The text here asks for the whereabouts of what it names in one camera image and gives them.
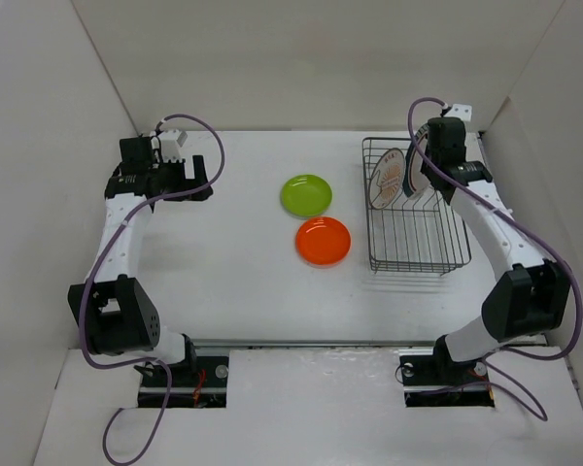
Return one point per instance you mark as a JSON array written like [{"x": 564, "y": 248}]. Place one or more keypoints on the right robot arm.
[{"x": 530, "y": 295}]

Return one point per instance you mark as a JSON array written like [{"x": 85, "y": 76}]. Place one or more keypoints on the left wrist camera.
[{"x": 168, "y": 145}]

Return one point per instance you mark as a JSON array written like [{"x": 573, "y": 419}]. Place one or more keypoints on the teal rimmed white plate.
[{"x": 415, "y": 181}]

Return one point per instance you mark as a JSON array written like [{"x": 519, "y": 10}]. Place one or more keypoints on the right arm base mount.
[{"x": 427, "y": 384}]

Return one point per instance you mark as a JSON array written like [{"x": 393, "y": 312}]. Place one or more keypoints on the grey wire dish rack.
[{"x": 422, "y": 235}]

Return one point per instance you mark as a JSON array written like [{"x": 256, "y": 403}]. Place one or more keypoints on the orange sunburst pattern plate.
[{"x": 386, "y": 179}]

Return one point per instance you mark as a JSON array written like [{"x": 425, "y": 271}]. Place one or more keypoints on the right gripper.
[{"x": 424, "y": 168}]

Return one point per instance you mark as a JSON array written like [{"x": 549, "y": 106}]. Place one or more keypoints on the green plate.
[{"x": 306, "y": 195}]

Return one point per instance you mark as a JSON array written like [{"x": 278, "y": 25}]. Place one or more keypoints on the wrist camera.
[
  {"x": 168, "y": 145},
  {"x": 460, "y": 111}
]

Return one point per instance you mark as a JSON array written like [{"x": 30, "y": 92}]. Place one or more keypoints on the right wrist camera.
[{"x": 460, "y": 111}]

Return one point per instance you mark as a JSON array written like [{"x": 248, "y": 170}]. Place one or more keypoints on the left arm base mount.
[{"x": 206, "y": 388}]

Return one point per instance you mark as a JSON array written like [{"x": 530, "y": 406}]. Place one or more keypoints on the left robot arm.
[{"x": 114, "y": 313}]

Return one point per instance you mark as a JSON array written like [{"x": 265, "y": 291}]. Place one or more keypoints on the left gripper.
[{"x": 187, "y": 183}]

